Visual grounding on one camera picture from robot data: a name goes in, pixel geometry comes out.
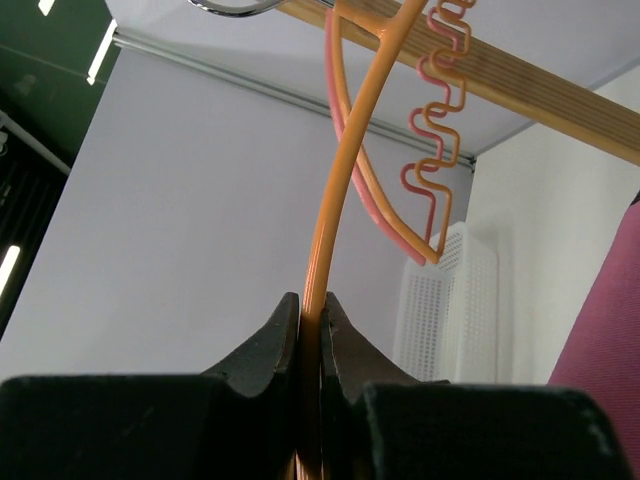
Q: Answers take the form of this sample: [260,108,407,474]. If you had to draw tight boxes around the orange plastic hanger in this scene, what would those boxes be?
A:
[296,1,426,479]

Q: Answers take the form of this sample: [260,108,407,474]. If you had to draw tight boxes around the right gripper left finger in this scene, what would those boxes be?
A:
[1,293,299,479]

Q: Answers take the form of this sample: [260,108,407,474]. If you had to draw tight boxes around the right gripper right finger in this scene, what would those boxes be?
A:
[321,295,632,479]

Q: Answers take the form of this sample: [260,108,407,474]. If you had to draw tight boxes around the orange hanger behind pink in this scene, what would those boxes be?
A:
[332,0,476,265]

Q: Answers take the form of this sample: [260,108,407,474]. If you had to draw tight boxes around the white plastic basket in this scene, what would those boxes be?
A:
[392,222,498,383]

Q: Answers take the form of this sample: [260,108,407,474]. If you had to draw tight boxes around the wooden clothes rack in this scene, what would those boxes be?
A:
[277,1,639,166]

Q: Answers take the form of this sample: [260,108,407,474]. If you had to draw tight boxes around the pink camouflage trousers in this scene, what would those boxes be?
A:
[547,192,640,431]

